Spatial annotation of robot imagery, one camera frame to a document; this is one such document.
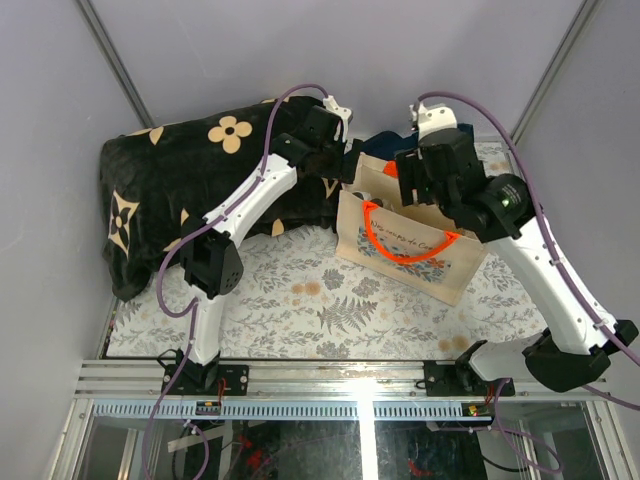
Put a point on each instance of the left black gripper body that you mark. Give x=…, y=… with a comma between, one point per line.
x=345, y=163

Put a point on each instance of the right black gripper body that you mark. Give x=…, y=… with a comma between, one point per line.
x=443, y=199

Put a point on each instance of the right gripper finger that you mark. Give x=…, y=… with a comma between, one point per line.
x=408, y=185
x=408, y=163

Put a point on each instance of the beige canvas bag orange handles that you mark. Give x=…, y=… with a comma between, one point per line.
x=415, y=245

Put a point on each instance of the clear square bottle grey cap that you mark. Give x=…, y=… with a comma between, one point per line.
x=382, y=203

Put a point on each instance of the white rectangular lotion bottle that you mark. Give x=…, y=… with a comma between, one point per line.
x=364, y=196

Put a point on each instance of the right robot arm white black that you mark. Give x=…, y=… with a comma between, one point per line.
x=574, y=349

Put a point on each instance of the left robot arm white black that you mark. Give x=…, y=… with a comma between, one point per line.
x=209, y=254

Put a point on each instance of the dark blue denim garment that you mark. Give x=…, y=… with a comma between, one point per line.
x=387, y=144

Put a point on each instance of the floral patterned tablecloth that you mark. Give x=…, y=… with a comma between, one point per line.
x=297, y=299

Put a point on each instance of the black floral pattern pillow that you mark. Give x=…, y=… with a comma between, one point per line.
x=152, y=181

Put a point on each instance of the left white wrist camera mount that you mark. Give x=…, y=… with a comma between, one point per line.
x=345, y=114

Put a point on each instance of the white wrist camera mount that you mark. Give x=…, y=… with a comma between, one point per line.
x=427, y=120
x=345, y=114

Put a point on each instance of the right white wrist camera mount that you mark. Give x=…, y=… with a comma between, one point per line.
x=427, y=120

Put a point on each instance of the aluminium mounting rail frame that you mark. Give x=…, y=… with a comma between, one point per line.
x=323, y=389

